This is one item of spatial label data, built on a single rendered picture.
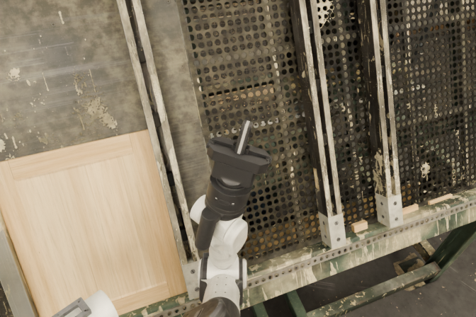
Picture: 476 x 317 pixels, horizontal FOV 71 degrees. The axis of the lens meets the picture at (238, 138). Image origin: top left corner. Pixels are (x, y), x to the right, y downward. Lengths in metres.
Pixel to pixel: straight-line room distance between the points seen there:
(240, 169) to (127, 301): 0.73
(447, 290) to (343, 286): 0.62
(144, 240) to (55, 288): 0.29
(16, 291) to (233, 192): 0.76
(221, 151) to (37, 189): 0.64
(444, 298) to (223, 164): 2.04
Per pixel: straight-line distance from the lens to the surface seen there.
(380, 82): 1.26
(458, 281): 2.60
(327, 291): 2.26
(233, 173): 0.64
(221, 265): 0.91
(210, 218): 0.68
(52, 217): 1.13
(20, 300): 1.23
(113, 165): 1.06
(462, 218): 1.72
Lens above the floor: 2.03
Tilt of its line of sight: 43 degrees down
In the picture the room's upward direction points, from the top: straight up
